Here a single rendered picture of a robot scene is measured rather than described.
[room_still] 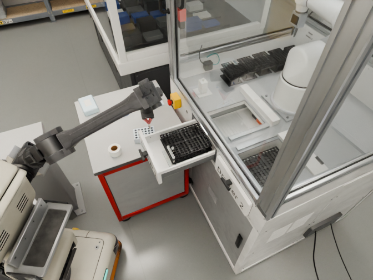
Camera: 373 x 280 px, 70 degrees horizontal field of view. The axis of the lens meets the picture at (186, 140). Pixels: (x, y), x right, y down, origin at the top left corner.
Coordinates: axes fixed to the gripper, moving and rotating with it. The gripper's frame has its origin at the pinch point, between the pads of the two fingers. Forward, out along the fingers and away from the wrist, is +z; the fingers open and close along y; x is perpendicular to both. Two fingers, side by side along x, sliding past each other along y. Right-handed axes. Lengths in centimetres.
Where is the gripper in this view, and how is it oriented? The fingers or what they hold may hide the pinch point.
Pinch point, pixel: (148, 121)
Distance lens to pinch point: 154.2
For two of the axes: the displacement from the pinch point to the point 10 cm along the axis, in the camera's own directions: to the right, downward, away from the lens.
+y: -2.4, -7.5, 6.2
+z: 0.1, 6.3, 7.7
